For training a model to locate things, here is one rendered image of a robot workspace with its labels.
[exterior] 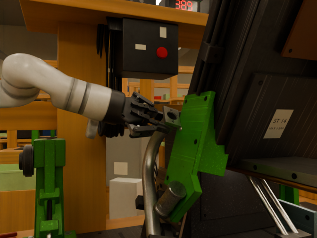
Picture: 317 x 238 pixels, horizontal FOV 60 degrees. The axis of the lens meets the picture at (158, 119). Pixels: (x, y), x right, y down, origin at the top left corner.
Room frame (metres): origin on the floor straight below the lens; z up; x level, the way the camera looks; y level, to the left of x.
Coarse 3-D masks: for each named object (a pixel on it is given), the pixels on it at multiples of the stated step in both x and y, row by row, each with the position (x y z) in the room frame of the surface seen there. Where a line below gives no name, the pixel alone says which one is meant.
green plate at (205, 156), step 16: (192, 96) 0.61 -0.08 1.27; (208, 96) 0.54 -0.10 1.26; (192, 112) 0.59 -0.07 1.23; (208, 112) 0.54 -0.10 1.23; (192, 128) 0.57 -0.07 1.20; (208, 128) 0.55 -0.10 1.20; (176, 144) 0.62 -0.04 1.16; (192, 144) 0.55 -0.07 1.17; (208, 144) 0.55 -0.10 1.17; (176, 160) 0.60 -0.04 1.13; (192, 160) 0.53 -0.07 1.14; (208, 160) 0.55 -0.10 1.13; (224, 160) 0.56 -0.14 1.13; (176, 176) 0.58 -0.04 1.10
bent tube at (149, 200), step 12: (168, 108) 0.65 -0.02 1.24; (168, 120) 0.61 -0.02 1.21; (156, 132) 0.66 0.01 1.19; (156, 144) 0.67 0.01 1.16; (144, 156) 0.68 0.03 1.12; (144, 168) 0.67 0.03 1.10; (144, 180) 0.64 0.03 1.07; (144, 192) 0.62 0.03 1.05; (144, 204) 0.60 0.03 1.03; (156, 216) 0.57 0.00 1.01; (156, 228) 0.55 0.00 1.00
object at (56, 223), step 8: (56, 184) 0.66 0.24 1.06; (40, 192) 0.63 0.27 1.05; (56, 192) 0.64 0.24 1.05; (40, 200) 0.62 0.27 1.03; (48, 200) 0.63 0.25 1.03; (56, 200) 0.64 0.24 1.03; (40, 208) 0.63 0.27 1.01; (48, 208) 0.62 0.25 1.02; (56, 208) 0.64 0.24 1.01; (40, 216) 0.62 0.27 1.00; (48, 216) 0.60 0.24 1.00; (56, 216) 0.63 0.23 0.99; (40, 224) 0.58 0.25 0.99; (48, 224) 0.59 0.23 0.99; (56, 224) 0.59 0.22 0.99; (40, 232) 0.58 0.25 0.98; (48, 232) 0.58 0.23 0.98; (56, 232) 0.59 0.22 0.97
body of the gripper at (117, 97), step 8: (112, 96) 0.57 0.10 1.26; (120, 96) 0.58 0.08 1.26; (112, 104) 0.56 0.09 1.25; (120, 104) 0.57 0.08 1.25; (128, 104) 0.61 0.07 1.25; (112, 112) 0.57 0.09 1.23; (120, 112) 0.57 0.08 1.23; (128, 112) 0.60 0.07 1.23; (104, 120) 0.58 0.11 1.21; (112, 120) 0.58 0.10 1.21; (120, 120) 0.58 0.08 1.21; (128, 120) 0.58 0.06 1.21; (136, 120) 0.59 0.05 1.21
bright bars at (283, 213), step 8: (248, 176) 0.59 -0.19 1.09; (256, 184) 0.57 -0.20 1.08; (264, 184) 0.58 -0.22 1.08; (256, 192) 0.56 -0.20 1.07; (272, 192) 0.57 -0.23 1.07; (264, 200) 0.54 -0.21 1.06; (272, 200) 0.56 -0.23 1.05; (272, 208) 0.53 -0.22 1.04; (280, 208) 0.54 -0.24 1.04; (272, 216) 0.52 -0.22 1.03; (288, 216) 0.53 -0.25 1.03; (280, 224) 0.51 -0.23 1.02; (288, 224) 0.52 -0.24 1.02; (280, 232) 0.50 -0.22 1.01; (288, 232) 0.51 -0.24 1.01; (296, 232) 0.50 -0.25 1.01; (304, 232) 0.51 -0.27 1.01
